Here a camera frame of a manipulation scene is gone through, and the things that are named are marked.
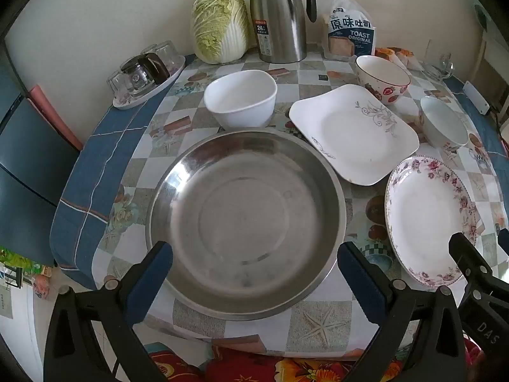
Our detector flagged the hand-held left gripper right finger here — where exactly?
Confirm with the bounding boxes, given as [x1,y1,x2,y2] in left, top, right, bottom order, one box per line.
[336,241,468,382]

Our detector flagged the red floral cushion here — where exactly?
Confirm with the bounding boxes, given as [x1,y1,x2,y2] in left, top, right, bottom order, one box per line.
[145,342,410,382]

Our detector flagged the glass teapot dark handle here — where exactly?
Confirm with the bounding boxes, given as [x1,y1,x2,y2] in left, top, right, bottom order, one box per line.
[120,53,170,97]

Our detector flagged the bagged toast bread loaf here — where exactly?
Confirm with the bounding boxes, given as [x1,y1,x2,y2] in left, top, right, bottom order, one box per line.
[316,0,376,60]

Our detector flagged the white strawberry print bowl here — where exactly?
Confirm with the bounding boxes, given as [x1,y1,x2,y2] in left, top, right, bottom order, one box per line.
[355,55,411,105]

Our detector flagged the round pink floral plate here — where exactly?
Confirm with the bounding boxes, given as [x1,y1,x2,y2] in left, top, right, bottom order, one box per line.
[384,155,478,289]

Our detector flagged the clear glass pitcher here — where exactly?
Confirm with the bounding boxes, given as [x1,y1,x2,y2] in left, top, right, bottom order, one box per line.
[422,40,454,80]

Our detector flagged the white square plate grey floral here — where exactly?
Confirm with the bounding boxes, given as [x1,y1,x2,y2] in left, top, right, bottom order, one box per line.
[289,84,421,186]

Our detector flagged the pink rolled sheet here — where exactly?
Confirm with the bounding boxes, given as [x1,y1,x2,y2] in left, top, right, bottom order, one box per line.
[26,84,84,152]

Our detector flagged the checkered blue-bordered tablecloth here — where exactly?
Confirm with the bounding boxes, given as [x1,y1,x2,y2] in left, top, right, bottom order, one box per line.
[50,44,509,361]

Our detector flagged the dark blue cabinet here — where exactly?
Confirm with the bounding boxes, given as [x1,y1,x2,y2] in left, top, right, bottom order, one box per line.
[0,40,82,267]

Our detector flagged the black cable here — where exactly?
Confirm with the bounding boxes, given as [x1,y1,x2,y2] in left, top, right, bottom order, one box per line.
[491,105,509,144]

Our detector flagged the small glass jar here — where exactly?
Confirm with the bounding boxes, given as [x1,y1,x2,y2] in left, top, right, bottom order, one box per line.
[112,55,186,111]

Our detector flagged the white rounded square bowl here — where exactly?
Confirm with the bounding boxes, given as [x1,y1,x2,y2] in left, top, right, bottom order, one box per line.
[204,69,278,130]

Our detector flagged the plain pale white bowl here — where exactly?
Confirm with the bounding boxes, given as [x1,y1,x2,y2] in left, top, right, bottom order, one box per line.
[419,96,469,151]

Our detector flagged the colourful packaging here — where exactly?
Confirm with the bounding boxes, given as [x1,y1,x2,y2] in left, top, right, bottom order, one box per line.
[0,247,54,299]

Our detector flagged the stainless steel thermos jug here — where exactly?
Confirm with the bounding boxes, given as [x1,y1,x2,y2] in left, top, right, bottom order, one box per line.
[249,0,317,64]

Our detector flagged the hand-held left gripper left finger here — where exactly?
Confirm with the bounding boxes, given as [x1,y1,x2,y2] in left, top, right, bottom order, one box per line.
[43,241,174,382]

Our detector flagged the large stainless steel basin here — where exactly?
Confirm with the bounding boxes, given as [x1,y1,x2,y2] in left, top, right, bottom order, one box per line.
[145,127,347,321]

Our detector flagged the napa cabbage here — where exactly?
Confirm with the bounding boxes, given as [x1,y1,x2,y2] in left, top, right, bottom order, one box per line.
[191,0,252,64]

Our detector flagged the white power strip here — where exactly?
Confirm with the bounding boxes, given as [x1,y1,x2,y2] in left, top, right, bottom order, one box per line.
[463,81,492,115]

